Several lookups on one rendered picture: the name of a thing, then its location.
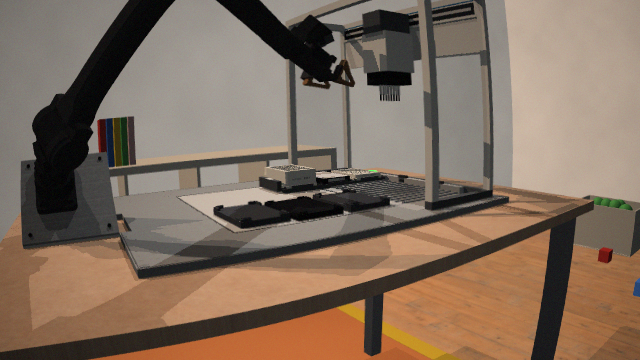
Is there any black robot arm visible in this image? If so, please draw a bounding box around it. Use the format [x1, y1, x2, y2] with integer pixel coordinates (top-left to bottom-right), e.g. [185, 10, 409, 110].
[32, 0, 335, 215]

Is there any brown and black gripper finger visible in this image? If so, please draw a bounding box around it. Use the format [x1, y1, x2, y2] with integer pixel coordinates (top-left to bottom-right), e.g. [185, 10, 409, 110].
[302, 78, 330, 89]
[332, 59, 355, 87]

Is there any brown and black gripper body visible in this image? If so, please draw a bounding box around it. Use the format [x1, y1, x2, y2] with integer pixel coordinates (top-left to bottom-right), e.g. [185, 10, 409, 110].
[296, 47, 343, 82]

